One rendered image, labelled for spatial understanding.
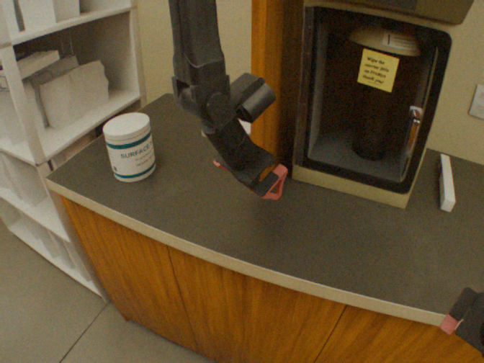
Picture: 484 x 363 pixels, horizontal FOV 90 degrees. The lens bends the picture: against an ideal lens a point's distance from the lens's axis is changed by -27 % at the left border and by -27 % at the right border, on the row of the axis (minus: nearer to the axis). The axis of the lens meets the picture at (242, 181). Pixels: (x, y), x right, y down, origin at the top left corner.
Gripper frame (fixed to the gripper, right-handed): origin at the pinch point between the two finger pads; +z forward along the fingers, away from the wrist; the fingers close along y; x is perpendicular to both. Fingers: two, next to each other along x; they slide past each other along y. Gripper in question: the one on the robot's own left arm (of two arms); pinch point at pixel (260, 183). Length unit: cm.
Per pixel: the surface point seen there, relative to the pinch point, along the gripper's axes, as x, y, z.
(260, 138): -7.9, 7.4, -0.5
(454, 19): -42, -22, -19
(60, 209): 53, 72, 12
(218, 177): 2.5, 18.7, 10.9
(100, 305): 91, 73, 69
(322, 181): -13.6, -1.1, 18.2
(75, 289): 100, 91, 64
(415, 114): -30.8, -18.9, -0.8
